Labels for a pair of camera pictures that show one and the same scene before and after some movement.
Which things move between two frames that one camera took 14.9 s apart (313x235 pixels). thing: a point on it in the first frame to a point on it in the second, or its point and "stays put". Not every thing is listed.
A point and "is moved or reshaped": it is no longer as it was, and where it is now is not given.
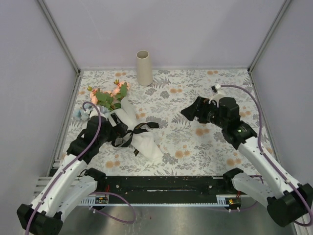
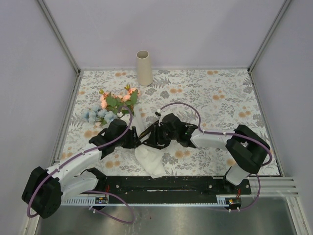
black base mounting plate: x=166 y=188 stays put
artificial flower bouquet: x=106 y=101 is moved or reshaped
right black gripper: x=202 y=105 to x=155 y=138
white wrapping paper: x=143 y=139 is moved or reshaped
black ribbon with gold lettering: x=127 y=136 is moved or reshaped
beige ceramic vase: x=144 y=73 stays put
